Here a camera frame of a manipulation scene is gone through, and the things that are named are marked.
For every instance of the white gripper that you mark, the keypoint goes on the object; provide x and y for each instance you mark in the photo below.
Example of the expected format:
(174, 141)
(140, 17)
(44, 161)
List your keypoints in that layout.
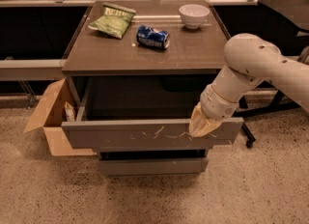
(214, 104)

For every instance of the grey top drawer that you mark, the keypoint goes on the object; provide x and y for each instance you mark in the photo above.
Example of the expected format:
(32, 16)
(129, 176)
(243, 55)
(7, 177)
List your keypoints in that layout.
(140, 113)

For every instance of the grey drawer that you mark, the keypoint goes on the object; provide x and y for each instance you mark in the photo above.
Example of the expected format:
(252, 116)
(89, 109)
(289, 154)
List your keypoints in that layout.
(140, 113)
(153, 166)

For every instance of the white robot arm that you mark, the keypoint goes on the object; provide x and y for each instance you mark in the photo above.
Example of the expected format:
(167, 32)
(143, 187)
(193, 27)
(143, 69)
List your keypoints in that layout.
(249, 61)

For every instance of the grey bottom drawer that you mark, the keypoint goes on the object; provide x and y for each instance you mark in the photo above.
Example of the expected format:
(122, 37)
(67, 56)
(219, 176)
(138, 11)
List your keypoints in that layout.
(153, 166)

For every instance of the grey drawer cabinet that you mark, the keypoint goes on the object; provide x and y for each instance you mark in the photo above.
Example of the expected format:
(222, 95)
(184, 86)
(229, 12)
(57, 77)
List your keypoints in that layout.
(193, 57)

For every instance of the open cardboard box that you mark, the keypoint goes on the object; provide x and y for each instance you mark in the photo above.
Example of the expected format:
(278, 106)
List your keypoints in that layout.
(49, 115)

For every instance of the crushed blue soda can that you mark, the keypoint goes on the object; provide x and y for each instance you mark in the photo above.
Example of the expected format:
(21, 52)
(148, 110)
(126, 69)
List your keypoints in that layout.
(152, 37)

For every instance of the white ceramic bowl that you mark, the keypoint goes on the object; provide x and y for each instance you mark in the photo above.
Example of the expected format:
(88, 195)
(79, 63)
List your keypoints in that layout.
(193, 15)

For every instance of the green chip bag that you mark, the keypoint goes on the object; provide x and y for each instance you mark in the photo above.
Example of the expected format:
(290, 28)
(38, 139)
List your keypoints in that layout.
(114, 21)

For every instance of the white wrapper in box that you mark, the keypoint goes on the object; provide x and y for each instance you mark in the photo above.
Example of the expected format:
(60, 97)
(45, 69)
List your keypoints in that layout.
(70, 113)

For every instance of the black rolling table stand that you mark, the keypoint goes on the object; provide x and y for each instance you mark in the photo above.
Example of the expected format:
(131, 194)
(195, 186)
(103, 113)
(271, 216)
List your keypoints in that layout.
(295, 11)

